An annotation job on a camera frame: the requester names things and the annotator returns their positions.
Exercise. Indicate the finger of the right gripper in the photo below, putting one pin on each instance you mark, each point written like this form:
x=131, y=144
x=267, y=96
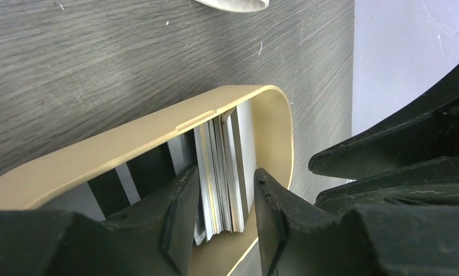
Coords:
x=432, y=183
x=425, y=129

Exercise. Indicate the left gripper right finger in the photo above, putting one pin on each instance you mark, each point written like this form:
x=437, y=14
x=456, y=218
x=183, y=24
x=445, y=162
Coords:
x=298, y=238

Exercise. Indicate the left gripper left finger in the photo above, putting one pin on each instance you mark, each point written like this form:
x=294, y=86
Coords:
x=152, y=237

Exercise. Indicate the white black-striped card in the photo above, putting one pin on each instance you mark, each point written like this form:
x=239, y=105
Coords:
x=129, y=182

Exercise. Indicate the beige oval card tray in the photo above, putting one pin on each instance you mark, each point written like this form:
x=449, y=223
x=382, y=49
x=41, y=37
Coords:
x=33, y=184

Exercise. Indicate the silver card in tray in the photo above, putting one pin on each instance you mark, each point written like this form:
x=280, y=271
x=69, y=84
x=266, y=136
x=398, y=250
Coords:
x=240, y=162

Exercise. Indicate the white folded cloth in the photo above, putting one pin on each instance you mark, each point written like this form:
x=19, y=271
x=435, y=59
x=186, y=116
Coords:
x=236, y=6

